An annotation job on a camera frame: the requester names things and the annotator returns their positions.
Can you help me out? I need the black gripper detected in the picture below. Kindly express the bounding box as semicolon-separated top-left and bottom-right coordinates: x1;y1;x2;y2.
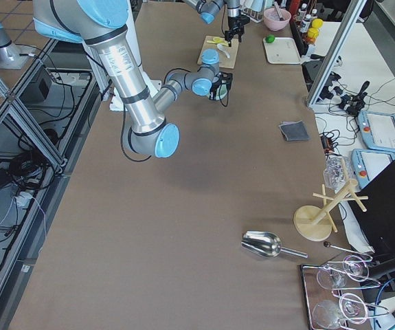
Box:
224;14;249;47
208;71;233;101

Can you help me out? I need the light green bowl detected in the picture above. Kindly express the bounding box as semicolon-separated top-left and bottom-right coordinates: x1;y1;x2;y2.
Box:
215;84;228;100

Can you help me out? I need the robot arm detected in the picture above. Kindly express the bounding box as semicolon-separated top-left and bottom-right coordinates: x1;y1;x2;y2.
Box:
33;1;232;158
184;0;250;46

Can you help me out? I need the white ceramic spoon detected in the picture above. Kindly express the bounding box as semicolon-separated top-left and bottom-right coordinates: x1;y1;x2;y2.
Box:
217;44;230;58

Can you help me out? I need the pink bowl with ice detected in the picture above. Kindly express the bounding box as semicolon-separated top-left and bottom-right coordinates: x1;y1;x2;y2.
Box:
263;8;292;31

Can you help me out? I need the metal tube in bowl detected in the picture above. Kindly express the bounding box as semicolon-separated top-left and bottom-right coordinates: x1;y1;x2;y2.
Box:
274;1;284;21

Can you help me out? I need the yellow plastic knife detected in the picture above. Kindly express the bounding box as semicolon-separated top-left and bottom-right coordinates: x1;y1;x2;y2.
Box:
205;39;225;45

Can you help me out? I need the bamboo cutting board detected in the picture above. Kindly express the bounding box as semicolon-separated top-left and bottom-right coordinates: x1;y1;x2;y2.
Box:
197;35;239;69

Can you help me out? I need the green lime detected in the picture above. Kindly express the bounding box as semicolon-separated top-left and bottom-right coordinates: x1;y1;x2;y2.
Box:
265;34;275;43

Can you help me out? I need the cream tray with bear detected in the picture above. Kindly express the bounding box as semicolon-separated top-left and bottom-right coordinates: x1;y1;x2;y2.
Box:
262;37;301;65

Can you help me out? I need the grey folded cloth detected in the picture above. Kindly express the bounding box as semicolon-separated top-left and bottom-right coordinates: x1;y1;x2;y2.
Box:
279;121;310;142

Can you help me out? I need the metal scoop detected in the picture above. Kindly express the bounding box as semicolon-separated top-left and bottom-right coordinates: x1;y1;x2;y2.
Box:
241;230;308;259

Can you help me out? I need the wooden cup stand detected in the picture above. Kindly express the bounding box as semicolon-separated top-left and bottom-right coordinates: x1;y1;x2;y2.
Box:
293;158;369;241

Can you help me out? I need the near blue teach pendant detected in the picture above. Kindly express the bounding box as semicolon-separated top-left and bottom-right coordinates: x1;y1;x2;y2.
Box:
351;148;395;188

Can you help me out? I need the blue teach pendant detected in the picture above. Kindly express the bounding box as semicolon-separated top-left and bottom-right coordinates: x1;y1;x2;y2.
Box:
351;148;395;188
357;111;395;153

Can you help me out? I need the far blue teach pendant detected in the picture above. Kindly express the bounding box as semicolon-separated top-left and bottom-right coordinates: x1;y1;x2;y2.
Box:
357;111;395;153

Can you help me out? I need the black monitor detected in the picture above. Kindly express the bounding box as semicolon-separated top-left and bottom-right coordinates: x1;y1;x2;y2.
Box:
349;160;395;255

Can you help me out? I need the aluminium frame post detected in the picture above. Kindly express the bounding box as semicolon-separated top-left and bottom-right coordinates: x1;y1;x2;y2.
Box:
306;0;367;108

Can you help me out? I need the wire glass rack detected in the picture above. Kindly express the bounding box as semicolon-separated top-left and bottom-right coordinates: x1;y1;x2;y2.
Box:
300;252;395;329

